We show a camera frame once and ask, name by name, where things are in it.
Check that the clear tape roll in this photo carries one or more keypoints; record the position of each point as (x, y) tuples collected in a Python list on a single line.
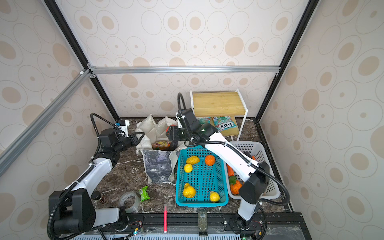
[(130, 201)]

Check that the horizontal aluminium frame bar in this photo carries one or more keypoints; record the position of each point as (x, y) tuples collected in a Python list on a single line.
[(185, 70)]

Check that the white wooden two-tier shelf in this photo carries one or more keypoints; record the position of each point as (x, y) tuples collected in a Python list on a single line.
[(219, 104)]

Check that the large bumpy yellow lemon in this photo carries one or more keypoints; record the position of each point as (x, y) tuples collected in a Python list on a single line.
[(189, 191)]

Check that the green crumpled wrapper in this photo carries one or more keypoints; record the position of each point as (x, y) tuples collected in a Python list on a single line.
[(144, 194)]

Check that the pink marker pen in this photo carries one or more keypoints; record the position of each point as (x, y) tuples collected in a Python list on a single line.
[(165, 218)]

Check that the small orange pumpkin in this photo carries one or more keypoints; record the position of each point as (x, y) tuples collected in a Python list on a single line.
[(235, 188)]

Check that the small dark bottle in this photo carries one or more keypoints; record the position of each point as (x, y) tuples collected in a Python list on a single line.
[(99, 197)]

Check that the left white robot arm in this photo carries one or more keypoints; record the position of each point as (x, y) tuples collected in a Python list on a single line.
[(71, 211)]

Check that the dark cucumber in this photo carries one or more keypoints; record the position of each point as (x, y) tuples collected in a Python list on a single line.
[(173, 145)]

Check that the white plastic basket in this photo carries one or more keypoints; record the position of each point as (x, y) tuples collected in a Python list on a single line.
[(258, 154)]

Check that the bumpy yellow citron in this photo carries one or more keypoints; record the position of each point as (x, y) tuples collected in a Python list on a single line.
[(193, 160)]

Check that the teal red snack bag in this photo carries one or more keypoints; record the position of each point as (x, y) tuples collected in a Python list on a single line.
[(204, 120)]

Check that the orange tangerine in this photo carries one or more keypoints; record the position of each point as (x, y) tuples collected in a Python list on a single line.
[(210, 160)]

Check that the yellow lemon front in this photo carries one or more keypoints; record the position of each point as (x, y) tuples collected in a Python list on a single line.
[(214, 197)]

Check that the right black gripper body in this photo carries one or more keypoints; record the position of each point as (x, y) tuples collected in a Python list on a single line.
[(175, 133)]

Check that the orange pink snack bag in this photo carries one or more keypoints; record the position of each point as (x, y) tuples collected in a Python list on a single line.
[(161, 145)]

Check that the green Fox's candy bag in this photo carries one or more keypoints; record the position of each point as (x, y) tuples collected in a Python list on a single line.
[(224, 123)]

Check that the orange carrot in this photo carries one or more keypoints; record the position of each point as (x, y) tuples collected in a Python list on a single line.
[(230, 171)]

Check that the diagonal aluminium frame bar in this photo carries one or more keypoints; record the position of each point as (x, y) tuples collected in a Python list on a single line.
[(27, 136)]

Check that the cream canvas tote bag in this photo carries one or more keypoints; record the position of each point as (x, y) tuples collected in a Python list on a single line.
[(159, 165)]

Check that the small yellow lemon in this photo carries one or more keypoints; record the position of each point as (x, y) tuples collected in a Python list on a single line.
[(188, 168)]

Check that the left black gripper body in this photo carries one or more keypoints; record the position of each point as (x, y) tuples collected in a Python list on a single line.
[(126, 143)]

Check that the teal plastic basket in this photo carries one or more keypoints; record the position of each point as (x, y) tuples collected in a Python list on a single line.
[(203, 178)]

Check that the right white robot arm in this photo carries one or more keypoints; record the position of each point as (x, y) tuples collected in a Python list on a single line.
[(254, 175)]

